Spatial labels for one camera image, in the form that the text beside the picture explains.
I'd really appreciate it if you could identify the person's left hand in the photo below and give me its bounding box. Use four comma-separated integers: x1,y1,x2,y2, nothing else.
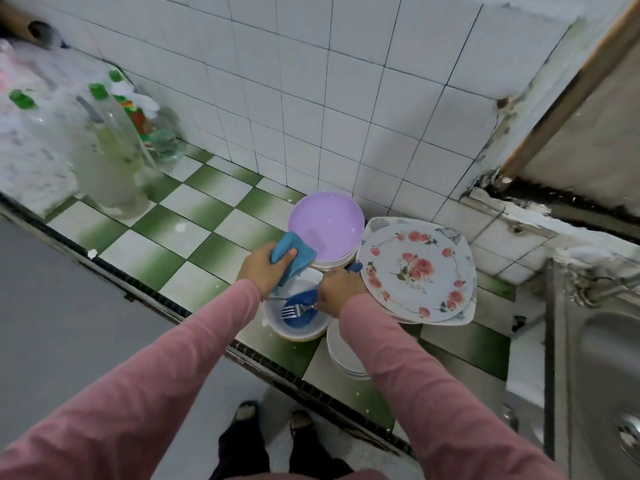
238,241,299,300

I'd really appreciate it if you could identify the person's right hand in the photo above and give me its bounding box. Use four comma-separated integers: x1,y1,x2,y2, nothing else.
313,267,369,319

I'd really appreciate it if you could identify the blue cleaning cloth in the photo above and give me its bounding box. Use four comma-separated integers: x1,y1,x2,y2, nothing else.
270,231,318,288

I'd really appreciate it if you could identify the blue rice paddle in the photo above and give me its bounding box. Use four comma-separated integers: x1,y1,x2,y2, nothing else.
283,261,364,329

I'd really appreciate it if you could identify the metal fork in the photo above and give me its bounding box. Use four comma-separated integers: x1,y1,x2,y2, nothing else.
281,299,319,323

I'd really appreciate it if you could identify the white bowl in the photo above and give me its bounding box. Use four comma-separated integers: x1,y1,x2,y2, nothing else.
262,277,331,342

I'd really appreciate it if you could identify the stack of white saucers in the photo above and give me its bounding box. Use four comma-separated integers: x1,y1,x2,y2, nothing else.
326,317,369,380

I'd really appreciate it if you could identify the purple plastic bowl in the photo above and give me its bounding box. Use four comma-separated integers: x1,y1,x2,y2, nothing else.
288,191,366,271

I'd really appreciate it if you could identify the floral plate stack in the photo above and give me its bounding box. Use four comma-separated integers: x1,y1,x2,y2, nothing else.
358,217,479,328

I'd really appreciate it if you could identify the person's left forearm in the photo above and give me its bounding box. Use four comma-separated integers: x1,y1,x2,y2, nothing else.
0,279,263,480

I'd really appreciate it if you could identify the person's right forearm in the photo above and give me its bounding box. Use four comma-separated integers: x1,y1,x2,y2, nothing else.
338,293,566,480

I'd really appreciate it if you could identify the green checkered tile countertop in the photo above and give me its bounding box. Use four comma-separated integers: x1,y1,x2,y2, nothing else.
45,139,551,456

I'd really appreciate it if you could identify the person's right leg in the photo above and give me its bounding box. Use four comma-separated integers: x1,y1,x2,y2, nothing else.
288,407,351,480

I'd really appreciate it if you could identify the person's leg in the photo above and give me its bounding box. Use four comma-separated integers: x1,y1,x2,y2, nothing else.
210,399,286,480
288,407,351,480

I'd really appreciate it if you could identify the person's left leg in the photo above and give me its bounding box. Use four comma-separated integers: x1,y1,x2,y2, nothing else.
210,399,286,480

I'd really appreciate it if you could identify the clear bottle with green liquid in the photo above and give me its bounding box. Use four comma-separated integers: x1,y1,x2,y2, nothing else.
140,105,188,166

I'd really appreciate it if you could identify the large clear plastic bottle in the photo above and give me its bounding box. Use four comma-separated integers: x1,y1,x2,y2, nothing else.
45,83,151,218

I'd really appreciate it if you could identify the chrome faucet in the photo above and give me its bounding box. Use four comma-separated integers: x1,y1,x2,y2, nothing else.
565,265,640,308

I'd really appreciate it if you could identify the stainless steel sink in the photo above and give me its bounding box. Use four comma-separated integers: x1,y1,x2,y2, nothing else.
545,259,640,480

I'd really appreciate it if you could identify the weathered wooden board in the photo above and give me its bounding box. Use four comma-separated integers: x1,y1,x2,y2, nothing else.
495,5,640,221

